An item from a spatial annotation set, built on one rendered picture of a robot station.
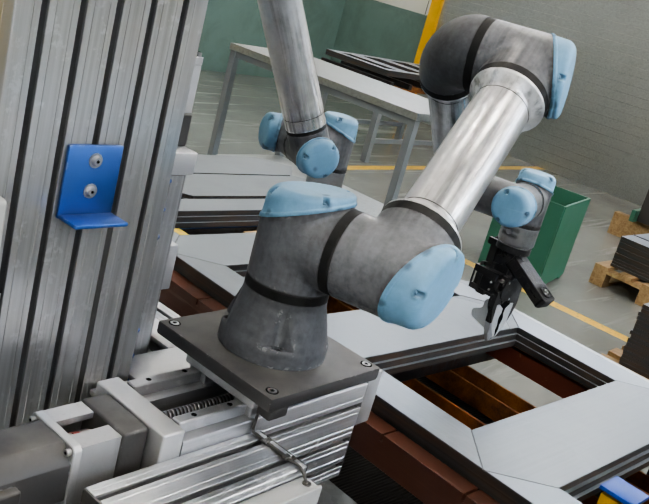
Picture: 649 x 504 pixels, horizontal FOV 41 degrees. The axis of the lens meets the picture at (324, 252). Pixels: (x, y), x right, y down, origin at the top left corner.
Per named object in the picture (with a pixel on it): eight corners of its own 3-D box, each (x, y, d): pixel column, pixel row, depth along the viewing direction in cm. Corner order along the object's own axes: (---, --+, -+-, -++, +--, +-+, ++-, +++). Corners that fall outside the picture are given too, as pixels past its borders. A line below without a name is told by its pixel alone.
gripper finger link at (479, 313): (469, 330, 184) (483, 290, 181) (491, 342, 180) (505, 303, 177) (461, 331, 181) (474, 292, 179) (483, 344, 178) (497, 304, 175)
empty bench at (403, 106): (198, 184, 571) (230, 42, 542) (271, 183, 624) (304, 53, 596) (369, 276, 485) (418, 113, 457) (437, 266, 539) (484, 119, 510)
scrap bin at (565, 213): (500, 252, 612) (526, 175, 594) (562, 277, 591) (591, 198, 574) (468, 265, 559) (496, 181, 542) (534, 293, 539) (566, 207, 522)
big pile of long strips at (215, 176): (274, 173, 318) (278, 157, 316) (349, 212, 293) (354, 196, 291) (81, 167, 260) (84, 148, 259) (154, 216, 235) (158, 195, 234)
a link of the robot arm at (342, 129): (314, 106, 174) (352, 114, 177) (301, 158, 177) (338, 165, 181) (328, 116, 167) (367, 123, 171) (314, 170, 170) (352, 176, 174)
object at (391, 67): (296, 135, 821) (319, 46, 795) (397, 139, 947) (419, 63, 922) (362, 164, 773) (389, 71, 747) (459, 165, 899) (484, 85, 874)
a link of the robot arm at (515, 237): (546, 231, 174) (525, 232, 168) (539, 251, 176) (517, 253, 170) (516, 217, 179) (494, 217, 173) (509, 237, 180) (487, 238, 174)
